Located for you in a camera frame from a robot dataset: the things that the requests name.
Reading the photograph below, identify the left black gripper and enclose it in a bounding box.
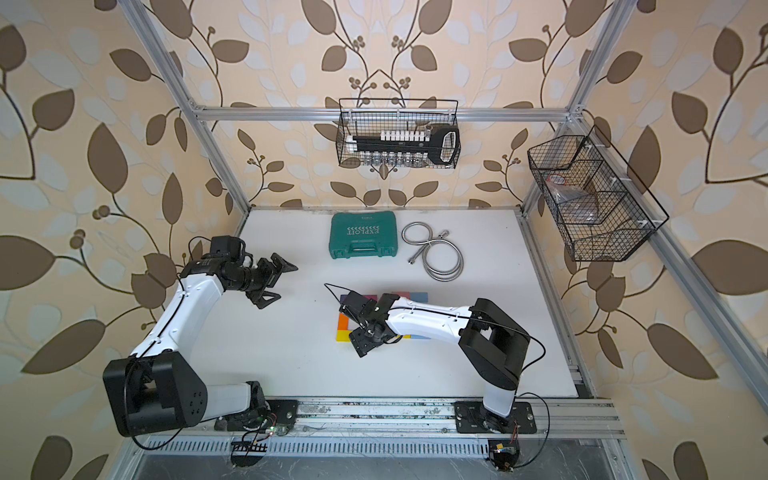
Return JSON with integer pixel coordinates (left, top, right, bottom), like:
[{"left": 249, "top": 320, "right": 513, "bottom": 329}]
[{"left": 228, "top": 252, "right": 296, "bottom": 306}]

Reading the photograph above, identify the orange long block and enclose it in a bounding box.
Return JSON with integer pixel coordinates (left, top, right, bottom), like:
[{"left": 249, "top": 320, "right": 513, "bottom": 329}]
[{"left": 337, "top": 313, "right": 349, "bottom": 332}]

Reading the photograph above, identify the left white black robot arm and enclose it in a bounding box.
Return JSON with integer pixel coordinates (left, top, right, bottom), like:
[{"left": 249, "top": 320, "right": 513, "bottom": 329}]
[{"left": 103, "top": 254, "right": 298, "bottom": 438}]

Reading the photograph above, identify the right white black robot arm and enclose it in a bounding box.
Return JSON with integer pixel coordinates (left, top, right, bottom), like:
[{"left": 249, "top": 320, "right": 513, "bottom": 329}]
[{"left": 339, "top": 291, "right": 532, "bottom": 418}]

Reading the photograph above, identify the green plastic tool case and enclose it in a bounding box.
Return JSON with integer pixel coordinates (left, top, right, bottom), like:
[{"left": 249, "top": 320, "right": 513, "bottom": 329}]
[{"left": 329, "top": 211, "right": 398, "bottom": 259}]

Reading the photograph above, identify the black white socket set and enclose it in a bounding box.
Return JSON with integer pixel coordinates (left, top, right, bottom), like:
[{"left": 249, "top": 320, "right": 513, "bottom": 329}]
[{"left": 337, "top": 124, "right": 461, "bottom": 168}]

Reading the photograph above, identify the clear plastic bag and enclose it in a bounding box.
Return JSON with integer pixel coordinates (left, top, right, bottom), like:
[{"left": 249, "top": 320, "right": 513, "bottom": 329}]
[{"left": 546, "top": 175, "right": 599, "bottom": 224}]

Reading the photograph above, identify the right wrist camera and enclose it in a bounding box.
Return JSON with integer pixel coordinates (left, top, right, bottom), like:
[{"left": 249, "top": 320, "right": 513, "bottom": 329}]
[{"left": 339, "top": 291, "right": 377, "bottom": 328}]

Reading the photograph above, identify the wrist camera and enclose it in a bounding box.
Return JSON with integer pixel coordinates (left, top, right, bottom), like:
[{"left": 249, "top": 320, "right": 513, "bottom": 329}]
[
  {"left": 339, "top": 291, "right": 377, "bottom": 328},
  {"left": 207, "top": 235, "right": 246, "bottom": 265}
]

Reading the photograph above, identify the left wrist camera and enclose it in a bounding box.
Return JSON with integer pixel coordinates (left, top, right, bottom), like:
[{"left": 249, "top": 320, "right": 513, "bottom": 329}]
[{"left": 207, "top": 235, "right": 246, "bottom": 265}]

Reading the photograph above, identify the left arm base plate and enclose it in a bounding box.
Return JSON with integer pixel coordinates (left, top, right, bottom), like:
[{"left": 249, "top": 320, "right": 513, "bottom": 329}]
[{"left": 214, "top": 399, "right": 299, "bottom": 436}]

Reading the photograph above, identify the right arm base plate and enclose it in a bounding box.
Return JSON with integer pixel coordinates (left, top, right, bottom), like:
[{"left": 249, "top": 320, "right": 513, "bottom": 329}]
[{"left": 453, "top": 401, "right": 537, "bottom": 435}]

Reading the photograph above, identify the centre black wire basket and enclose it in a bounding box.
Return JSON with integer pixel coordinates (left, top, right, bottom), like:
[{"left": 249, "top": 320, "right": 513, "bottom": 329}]
[{"left": 335, "top": 97, "right": 461, "bottom": 169}]

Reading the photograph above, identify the black wire basket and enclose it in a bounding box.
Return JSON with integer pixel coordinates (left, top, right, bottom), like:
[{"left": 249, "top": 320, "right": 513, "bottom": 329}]
[
  {"left": 335, "top": 97, "right": 461, "bottom": 169},
  {"left": 527, "top": 126, "right": 669, "bottom": 262}
]

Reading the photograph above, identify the aluminium front rail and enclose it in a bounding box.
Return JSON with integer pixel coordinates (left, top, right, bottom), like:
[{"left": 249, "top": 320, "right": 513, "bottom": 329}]
[{"left": 128, "top": 395, "right": 626, "bottom": 439}]

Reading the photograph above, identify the right black wire basket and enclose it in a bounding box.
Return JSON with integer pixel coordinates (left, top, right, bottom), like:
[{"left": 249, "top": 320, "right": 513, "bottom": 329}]
[{"left": 527, "top": 126, "right": 669, "bottom": 262}]

